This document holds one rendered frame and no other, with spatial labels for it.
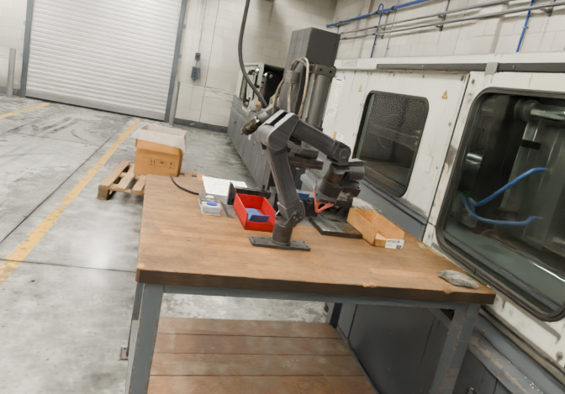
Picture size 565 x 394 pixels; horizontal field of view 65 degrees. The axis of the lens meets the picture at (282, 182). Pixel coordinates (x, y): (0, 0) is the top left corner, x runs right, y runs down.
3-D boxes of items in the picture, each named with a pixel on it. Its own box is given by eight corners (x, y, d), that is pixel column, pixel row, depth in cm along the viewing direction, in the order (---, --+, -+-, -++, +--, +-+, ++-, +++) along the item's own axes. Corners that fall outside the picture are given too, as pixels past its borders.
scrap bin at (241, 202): (244, 229, 153) (247, 213, 152) (232, 207, 176) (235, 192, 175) (277, 233, 157) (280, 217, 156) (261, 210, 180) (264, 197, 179)
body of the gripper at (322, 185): (331, 185, 159) (339, 170, 154) (335, 206, 152) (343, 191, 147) (314, 181, 158) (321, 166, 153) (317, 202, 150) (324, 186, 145)
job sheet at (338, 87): (324, 115, 356) (334, 73, 349) (326, 115, 357) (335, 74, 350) (335, 118, 332) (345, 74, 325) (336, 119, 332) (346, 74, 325)
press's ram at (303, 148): (279, 171, 176) (295, 97, 169) (265, 157, 200) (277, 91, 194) (321, 177, 181) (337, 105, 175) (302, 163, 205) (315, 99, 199)
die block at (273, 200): (271, 212, 180) (275, 195, 179) (266, 205, 190) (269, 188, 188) (316, 218, 186) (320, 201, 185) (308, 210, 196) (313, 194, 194)
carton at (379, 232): (372, 248, 165) (377, 228, 163) (345, 224, 188) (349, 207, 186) (401, 251, 169) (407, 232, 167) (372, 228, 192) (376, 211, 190)
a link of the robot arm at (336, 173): (337, 174, 154) (345, 160, 150) (344, 186, 151) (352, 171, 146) (320, 175, 151) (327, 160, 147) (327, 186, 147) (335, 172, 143)
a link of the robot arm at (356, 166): (351, 175, 157) (355, 143, 154) (365, 182, 150) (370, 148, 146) (322, 177, 152) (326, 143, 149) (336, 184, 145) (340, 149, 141)
